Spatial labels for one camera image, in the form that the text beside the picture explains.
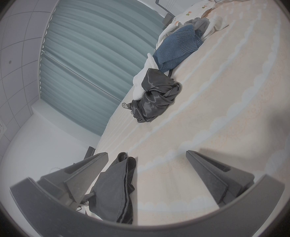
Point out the blue-green curtain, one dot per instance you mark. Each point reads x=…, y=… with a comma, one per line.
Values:
x=80, y=95
x=105, y=33

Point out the black T-shirt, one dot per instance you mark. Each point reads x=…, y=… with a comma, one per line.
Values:
x=112, y=189

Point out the black satin garment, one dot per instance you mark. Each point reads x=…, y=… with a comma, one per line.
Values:
x=154, y=95

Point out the white printed pillow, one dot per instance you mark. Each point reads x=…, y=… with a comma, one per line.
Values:
x=192, y=10

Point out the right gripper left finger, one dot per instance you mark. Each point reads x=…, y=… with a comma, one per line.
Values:
x=83, y=179

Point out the pile of clothes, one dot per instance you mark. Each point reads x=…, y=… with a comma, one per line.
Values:
x=177, y=46

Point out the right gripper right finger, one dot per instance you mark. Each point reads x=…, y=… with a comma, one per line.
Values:
x=214, y=179

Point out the black chest of drawers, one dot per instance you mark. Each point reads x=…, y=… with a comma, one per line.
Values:
x=89, y=153

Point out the grey bedside table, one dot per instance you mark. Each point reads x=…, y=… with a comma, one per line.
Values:
x=168, y=20

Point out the bed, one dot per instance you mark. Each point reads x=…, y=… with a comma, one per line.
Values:
x=234, y=95

